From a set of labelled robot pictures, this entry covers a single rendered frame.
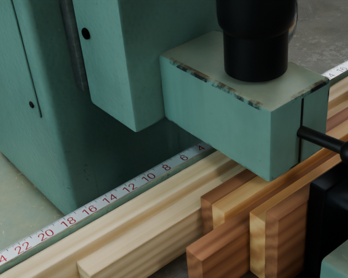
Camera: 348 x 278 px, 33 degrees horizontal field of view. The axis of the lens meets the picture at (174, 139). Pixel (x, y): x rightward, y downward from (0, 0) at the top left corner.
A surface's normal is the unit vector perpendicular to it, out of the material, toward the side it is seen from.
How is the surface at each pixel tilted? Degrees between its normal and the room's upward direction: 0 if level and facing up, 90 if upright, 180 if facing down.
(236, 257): 90
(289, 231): 90
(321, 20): 1
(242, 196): 0
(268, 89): 0
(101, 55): 90
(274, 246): 90
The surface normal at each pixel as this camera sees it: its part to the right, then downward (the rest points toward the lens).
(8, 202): -0.08, -0.81
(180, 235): 0.62, 0.41
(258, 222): -0.78, 0.41
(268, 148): -0.48, 0.54
